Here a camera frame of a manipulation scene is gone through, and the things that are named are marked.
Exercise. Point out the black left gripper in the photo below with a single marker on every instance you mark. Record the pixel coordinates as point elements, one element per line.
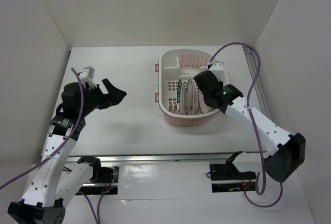
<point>115,94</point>

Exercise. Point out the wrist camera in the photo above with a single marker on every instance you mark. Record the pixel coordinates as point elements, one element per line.
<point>86,75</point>
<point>217,69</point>

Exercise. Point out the white and pink dish rack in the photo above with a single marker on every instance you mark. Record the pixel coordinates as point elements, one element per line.
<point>180,64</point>

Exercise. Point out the plate with orange sunburst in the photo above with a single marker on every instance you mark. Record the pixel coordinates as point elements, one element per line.
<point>203,107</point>

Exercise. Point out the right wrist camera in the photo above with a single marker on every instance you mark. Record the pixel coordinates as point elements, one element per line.
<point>217,69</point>

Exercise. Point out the aluminium side rail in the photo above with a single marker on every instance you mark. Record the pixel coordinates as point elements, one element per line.
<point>257,96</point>

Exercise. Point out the plate with dark blue rim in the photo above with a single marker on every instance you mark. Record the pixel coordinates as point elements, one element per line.
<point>181,97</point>

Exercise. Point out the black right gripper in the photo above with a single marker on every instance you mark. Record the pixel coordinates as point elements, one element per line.
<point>221,83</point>

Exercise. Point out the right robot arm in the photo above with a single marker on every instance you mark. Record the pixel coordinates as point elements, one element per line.
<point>282,152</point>

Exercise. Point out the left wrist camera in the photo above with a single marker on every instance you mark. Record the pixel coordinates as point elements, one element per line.
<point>86,75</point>

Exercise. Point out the plate with red characters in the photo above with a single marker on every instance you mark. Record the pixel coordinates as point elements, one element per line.
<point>191,105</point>

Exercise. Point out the aluminium front rail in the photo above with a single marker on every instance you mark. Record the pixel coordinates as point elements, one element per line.
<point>164,158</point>

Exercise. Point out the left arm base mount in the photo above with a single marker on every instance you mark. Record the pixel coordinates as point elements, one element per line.
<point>107,181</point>

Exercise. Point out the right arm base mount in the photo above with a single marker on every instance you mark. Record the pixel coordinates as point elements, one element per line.
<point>223,180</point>

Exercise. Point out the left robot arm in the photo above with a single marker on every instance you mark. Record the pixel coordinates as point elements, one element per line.
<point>47,196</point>

